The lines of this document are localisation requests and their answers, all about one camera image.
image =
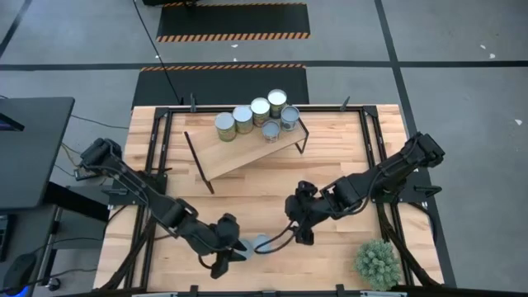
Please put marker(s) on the wooden shelf black metal legs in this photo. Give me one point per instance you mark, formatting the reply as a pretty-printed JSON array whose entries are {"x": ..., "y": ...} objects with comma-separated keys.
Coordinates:
[{"x": 231, "y": 158}]

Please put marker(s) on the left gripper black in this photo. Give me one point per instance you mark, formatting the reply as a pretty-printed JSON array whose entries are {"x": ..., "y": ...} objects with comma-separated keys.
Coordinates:
[{"x": 224, "y": 243}]

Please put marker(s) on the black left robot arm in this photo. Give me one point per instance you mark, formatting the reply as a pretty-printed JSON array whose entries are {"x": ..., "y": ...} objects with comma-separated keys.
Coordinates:
[{"x": 165, "y": 208}]

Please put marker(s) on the short grey-lidded tin can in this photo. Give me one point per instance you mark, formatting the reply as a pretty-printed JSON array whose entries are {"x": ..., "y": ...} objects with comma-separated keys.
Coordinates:
[{"x": 290, "y": 114}]

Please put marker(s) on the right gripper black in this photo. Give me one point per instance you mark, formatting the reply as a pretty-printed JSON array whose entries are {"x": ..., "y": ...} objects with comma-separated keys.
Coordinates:
[{"x": 311, "y": 206}]

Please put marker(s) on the black computer mouse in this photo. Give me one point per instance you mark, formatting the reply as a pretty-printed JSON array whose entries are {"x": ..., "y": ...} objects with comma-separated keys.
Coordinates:
[{"x": 18, "y": 270}]

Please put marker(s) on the short teal tin can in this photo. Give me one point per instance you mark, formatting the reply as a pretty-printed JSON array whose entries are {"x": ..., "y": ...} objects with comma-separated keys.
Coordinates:
[{"x": 248, "y": 251}]

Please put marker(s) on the black table clamp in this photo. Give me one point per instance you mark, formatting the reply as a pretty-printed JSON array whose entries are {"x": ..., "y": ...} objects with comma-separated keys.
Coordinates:
[
  {"x": 192, "y": 103},
  {"x": 340, "y": 289},
  {"x": 345, "y": 104},
  {"x": 193, "y": 290}
]

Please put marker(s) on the black power adapter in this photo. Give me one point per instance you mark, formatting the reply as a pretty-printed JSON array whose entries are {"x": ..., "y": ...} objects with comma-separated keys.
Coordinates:
[{"x": 84, "y": 175}]

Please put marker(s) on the short green patterned tin can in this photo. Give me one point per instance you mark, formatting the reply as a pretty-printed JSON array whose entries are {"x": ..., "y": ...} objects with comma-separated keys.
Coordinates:
[{"x": 262, "y": 242}]

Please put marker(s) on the black hazard-striped floor mat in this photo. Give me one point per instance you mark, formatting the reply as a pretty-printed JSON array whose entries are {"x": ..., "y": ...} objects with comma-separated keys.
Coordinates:
[
  {"x": 222, "y": 84},
  {"x": 233, "y": 18}
]

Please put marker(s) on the short red tin can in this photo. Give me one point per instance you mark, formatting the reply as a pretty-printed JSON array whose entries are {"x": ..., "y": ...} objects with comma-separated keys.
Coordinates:
[{"x": 271, "y": 130}]

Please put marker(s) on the tall silver-lidded tin can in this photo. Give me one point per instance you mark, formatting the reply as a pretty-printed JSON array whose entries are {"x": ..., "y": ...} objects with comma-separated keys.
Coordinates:
[
  {"x": 225, "y": 123},
  {"x": 260, "y": 108},
  {"x": 243, "y": 114},
  {"x": 277, "y": 99}
]

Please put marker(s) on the black round caster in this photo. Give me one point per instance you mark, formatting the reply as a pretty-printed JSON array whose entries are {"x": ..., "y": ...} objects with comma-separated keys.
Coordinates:
[{"x": 54, "y": 284}]

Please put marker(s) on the dark grey desk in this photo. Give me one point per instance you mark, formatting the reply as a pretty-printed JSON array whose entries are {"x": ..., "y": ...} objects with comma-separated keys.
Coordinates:
[{"x": 33, "y": 152}]

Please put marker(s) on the screen with blue glow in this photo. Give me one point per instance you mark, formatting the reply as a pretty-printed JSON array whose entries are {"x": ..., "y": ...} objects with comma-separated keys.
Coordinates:
[{"x": 9, "y": 123}]

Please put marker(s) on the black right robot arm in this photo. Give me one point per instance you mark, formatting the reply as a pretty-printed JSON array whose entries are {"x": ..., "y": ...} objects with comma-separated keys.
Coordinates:
[{"x": 392, "y": 173}]

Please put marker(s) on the small green artificial plant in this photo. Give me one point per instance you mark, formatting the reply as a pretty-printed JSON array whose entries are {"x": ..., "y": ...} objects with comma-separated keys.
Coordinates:
[{"x": 377, "y": 265}]

